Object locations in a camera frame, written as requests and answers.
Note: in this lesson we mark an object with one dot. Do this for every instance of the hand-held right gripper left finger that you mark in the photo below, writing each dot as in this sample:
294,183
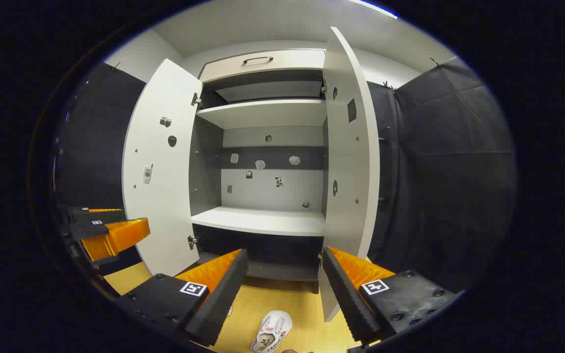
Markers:
223,299

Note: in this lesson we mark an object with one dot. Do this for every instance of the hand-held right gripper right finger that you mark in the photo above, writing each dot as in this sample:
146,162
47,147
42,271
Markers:
346,294

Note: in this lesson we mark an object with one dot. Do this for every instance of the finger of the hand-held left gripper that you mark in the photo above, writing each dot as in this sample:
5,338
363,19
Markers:
115,238
91,215

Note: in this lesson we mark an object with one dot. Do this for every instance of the white cabinet door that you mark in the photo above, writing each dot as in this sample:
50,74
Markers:
348,162
160,196

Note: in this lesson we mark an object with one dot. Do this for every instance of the white cabinet drawer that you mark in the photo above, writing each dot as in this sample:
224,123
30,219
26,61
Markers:
282,66

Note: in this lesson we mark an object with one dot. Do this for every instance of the black backdrop cloth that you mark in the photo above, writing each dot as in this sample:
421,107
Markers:
449,171

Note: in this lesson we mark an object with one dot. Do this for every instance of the ceiling light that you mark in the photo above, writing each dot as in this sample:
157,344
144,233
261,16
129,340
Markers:
375,8

